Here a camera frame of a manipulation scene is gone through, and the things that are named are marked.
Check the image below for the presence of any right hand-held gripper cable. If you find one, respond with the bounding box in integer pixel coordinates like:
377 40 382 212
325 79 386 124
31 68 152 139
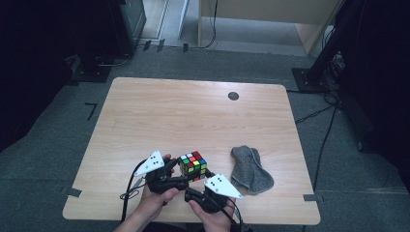
221 197 254 232

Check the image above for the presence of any black angled tape mark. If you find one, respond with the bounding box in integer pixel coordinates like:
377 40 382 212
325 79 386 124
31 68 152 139
84 101 98 122

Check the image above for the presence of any grey terry cloth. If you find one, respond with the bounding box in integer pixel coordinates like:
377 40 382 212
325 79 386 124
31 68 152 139
230 144 275 196

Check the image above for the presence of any grey tape piece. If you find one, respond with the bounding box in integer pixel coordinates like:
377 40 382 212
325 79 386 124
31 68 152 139
303 193 323 203
61 187 83 198

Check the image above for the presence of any pale metal rail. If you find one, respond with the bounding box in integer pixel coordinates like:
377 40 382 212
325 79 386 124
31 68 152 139
156 0 190 41

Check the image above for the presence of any left hand-held gripper cable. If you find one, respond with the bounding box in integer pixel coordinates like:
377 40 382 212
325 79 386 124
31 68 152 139
119 159 148 223

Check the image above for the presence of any dark curtain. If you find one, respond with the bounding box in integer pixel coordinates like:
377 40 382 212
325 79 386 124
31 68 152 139
0 0 112 153
335 0 410 191

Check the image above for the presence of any black flat stand base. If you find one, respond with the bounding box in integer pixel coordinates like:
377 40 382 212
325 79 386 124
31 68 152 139
71 62 112 84

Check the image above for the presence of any light wooden furniture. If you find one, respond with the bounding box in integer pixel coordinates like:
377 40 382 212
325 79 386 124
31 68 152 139
197 0 342 56

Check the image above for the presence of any person's right hand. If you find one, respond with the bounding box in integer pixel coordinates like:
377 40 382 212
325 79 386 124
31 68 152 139
188 197 236 227

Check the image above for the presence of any hand-held gripper cable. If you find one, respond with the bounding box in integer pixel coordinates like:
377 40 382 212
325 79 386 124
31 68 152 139
119 159 148 223
221 197 254 232

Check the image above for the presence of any multicoloured puzzle cube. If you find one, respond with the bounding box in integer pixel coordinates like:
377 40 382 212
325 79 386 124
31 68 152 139
178 150 208 183

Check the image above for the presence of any coiled black floor cable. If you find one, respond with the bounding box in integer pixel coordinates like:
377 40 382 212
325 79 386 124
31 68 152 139
94 52 133 68

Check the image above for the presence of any black metal stand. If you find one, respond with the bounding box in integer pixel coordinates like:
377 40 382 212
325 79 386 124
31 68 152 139
291 0 368 95

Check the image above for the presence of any person's dark clothing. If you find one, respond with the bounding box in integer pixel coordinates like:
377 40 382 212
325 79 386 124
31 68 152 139
149 221 209 232

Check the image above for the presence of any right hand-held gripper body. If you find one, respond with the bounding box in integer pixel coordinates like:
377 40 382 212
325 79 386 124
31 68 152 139
192 173 244 215

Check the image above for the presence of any thin black floor cable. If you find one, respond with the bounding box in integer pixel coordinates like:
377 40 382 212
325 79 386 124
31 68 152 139
294 103 337 125

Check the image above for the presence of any tangle of black cables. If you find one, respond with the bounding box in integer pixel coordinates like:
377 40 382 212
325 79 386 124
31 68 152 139
321 51 346 104

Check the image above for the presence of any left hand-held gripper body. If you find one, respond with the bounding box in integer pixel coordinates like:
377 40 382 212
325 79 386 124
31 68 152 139
133 150 173 195

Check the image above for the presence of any hanging black cable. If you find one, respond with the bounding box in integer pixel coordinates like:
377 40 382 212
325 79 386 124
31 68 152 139
192 0 219 50

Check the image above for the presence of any long black floor cable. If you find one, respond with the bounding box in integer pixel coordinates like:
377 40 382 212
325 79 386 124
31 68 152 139
313 102 339 192

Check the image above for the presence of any black cabinet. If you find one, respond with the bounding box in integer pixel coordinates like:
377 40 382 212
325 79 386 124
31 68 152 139
105 0 148 59

